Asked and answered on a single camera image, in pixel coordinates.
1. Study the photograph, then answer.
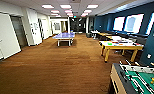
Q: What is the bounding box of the blue ping pong table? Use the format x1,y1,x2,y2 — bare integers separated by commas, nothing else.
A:
52,32,77,47

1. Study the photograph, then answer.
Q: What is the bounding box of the ceiling light panel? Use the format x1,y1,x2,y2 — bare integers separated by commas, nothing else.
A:
59,4,73,10
41,4,55,10
85,4,99,10

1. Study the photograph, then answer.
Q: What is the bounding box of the grey elevator door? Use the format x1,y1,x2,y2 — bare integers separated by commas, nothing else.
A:
10,15,29,48

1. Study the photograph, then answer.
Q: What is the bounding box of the green foosball table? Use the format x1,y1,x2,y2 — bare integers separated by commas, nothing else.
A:
107,61,154,94

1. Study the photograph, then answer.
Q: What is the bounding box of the white door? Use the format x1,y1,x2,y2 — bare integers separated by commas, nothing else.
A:
0,12,23,64

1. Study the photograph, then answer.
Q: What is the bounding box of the white pillar outlet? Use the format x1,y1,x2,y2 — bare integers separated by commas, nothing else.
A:
146,53,153,60

